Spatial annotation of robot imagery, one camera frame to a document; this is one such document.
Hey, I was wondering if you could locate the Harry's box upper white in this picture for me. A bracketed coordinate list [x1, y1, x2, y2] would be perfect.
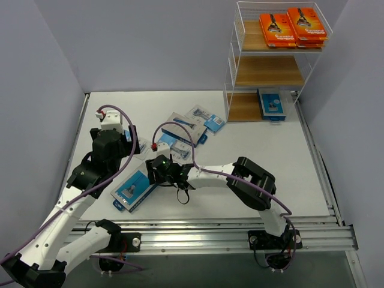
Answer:
[161, 112, 208, 148]

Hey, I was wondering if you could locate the clear blister razor pack top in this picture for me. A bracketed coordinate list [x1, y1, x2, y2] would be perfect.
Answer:
[185, 105, 226, 134]

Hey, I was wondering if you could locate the white wire wooden shelf rack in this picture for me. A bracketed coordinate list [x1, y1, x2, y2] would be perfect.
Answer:
[223, 1, 332, 122]

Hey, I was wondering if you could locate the orange Gillette box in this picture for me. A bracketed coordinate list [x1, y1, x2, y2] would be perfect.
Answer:
[287, 7, 328, 42]
[259, 14, 296, 49]
[296, 39, 325, 49]

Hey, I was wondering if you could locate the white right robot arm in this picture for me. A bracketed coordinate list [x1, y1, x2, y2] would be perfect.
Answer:
[145, 155, 302, 250]

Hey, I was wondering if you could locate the clear blister razor pack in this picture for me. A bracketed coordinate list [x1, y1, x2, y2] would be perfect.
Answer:
[158, 133, 192, 164]
[134, 137, 152, 160]
[185, 105, 226, 134]

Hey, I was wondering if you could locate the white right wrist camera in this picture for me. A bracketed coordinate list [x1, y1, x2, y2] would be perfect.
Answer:
[151, 142, 170, 158]

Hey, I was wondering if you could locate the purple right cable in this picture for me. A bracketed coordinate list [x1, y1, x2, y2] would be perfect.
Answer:
[151, 122, 298, 269]

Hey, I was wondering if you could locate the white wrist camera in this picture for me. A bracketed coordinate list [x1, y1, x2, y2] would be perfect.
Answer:
[151, 142, 170, 158]
[95, 110, 124, 134]

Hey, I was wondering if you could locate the grey blue Harry's box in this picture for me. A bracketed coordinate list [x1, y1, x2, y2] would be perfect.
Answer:
[110, 166, 157, 214]

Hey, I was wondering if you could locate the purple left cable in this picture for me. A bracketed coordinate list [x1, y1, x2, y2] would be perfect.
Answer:
[0, 104, 140, 284]

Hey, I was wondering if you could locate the clear blister razor pack middle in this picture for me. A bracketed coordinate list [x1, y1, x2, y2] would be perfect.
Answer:
[134, 137, 152, 160]

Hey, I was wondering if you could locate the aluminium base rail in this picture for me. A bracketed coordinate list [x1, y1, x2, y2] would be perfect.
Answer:
[115, 216, 358, 255]

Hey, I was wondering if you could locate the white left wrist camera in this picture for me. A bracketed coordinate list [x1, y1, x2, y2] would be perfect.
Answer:
[95, 110, 124, 134]

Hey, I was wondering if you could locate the clear blister razor pack left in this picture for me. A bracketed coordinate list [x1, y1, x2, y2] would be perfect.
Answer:
[158, 133, 192, 164]

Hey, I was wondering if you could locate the purple cable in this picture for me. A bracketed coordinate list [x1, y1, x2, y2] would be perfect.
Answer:
[151, 122, 298, 269]
[0, 104, 140, 284]

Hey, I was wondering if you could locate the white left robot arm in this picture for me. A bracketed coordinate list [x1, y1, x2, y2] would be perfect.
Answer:
[1, 125, 140, 287]

